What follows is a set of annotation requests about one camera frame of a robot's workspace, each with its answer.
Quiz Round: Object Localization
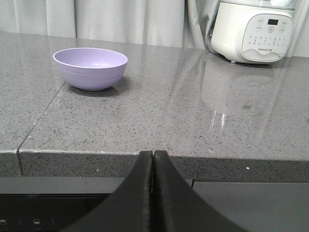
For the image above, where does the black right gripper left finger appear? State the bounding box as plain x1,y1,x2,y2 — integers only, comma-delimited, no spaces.
62,151,152,232

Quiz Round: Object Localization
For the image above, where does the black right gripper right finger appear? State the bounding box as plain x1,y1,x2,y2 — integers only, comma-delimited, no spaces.
153,150,245,232

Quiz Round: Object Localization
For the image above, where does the lilac plastic bowl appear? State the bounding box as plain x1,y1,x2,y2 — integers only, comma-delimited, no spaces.
53,47,128,91

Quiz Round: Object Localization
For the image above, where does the grey cabinet door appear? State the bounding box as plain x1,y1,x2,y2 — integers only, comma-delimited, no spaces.
193,181,309,232

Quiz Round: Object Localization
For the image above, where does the black two-drawer sterilizer cabinet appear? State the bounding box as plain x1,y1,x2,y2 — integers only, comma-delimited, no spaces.
0,193,109,232

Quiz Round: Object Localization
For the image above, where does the white pleated curtain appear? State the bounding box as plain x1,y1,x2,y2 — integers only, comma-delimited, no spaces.
0,0,309,58

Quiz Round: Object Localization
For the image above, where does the white soy milk maker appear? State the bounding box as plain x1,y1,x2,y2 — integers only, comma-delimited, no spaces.
211,0,297,64

